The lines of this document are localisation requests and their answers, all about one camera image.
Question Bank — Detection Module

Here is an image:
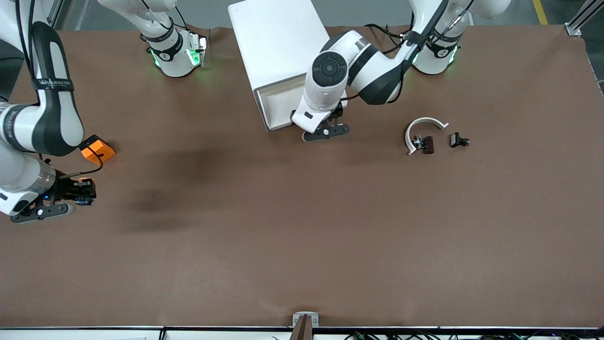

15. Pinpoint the orange and black button box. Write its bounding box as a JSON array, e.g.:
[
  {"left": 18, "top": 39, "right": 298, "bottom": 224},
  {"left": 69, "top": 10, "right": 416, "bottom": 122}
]
[{"left": 78, "top": 134, "right": 116, "bottom": 166}]

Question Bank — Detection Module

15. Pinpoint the white half-ring clamp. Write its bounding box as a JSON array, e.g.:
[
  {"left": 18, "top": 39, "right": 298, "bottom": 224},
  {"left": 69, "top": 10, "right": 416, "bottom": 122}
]
[{"left": 405, "top": 117, "right": 449, "bottom": 156}]

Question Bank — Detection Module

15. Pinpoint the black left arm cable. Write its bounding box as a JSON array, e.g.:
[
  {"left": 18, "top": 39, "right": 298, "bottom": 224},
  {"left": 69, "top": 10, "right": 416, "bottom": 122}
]
[{"left": 341, "top": 0, "right": 475, "bottom": 105}]

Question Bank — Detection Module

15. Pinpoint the aluminium frame post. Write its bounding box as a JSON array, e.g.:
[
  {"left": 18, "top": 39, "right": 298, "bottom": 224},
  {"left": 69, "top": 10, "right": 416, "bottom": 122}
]
[
  {"left": 46, "top": 0, "right": 66, "bottom": 30},
  {"left": 564, "top": 0, "right": 604, "bottom": 37}
]

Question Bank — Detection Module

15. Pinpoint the metal table edge bracket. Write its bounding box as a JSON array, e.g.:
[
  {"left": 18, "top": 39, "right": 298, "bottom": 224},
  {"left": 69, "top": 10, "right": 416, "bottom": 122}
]
[{"left": 292, "top": 311, "right": 320, "bottom": 340}]

